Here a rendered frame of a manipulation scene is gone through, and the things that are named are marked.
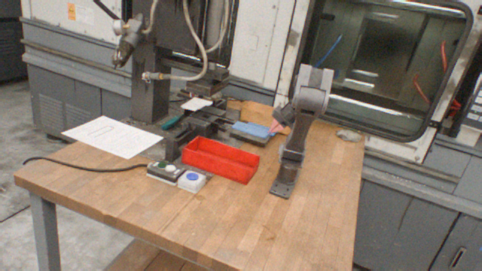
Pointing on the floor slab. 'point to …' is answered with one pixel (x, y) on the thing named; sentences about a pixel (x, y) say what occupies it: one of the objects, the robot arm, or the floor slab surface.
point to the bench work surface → (207, 208)
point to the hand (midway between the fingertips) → (269, 132)
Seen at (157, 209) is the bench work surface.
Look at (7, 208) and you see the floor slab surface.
